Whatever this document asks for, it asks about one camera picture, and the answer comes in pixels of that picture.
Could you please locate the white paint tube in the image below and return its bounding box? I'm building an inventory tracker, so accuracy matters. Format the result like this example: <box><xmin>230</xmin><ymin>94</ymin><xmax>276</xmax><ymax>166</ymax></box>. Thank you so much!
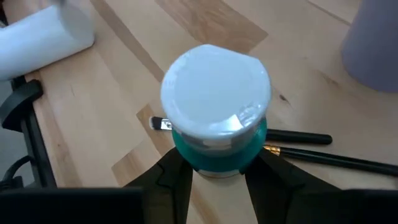
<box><xmin>0</xmin><ymin>0</ymin><xmax>96</xmax><ymax>82</ymax></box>

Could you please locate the black brush wide silver ferrule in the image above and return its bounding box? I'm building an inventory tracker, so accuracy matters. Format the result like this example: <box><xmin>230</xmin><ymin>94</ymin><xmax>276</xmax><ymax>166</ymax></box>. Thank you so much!
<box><xmin>149</xmin><ymin>116</ymin><xmax>333</xmax><ymax>146</ymax></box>

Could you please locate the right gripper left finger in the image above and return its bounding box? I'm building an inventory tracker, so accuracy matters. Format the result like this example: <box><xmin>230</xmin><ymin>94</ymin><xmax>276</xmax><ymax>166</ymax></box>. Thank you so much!
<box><xmin>126</xmin><ymin>147</ymin><xmax>194</xmax><ymax>224</ymax></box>

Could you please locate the black table-edge bracket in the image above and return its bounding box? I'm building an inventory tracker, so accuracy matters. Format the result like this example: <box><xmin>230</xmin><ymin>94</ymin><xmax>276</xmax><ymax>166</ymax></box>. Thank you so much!
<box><xmin>0</xmin><ymin>79</ymin><xmax>44</xmax><ymax>132</ymax></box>

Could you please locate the green Viridian paint bottle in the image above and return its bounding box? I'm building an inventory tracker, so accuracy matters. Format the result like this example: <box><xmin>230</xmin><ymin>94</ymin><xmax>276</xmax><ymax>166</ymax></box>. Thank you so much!
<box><xmin>160</xmin><ymin>43</ymin><xmax>272</xmax><ymax>179</ymax></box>

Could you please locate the lilac plastic cup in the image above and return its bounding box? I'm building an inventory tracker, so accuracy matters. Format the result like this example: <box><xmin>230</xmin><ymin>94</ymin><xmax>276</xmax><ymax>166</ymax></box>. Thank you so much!
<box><xmin>341</xmin><ymin>0</ymin><xmax>398</xmax><ymax>93</ymax></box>

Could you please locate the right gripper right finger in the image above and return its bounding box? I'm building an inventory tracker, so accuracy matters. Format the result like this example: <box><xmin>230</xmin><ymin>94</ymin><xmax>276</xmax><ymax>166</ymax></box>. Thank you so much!
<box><xmin>244</xmin><ymin>147</ymin><xmax>342</xmax><ymax>224</ymax></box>

